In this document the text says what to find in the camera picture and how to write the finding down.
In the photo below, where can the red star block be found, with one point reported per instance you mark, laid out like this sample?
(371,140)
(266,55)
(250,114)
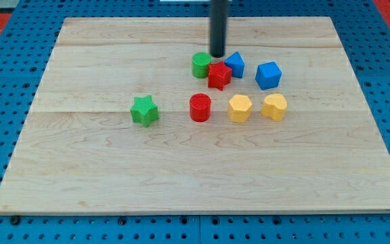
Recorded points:
(219,75)

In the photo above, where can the green star block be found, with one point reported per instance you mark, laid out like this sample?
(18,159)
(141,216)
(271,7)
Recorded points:
(144,110)

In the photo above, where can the red cylinder block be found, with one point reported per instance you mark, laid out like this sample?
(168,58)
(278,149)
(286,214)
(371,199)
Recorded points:
(200,107)

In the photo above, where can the yellow hexagon block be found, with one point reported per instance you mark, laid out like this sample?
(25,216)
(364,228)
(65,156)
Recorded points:
(239,108)

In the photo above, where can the green cylinder block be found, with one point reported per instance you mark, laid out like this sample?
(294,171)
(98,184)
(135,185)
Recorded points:
(200,64)

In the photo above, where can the blue triangular prism block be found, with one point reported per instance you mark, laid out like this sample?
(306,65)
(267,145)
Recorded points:
(236,63)

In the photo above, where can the light wooden board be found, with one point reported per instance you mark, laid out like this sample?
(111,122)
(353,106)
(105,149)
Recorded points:
(80,153)

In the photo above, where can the yellow heart block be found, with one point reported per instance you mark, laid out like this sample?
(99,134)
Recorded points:
(274,106)

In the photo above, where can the blue cube block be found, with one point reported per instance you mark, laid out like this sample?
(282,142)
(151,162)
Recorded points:
(268,75)

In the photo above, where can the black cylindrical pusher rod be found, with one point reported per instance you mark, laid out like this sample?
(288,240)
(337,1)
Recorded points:
(218,27)

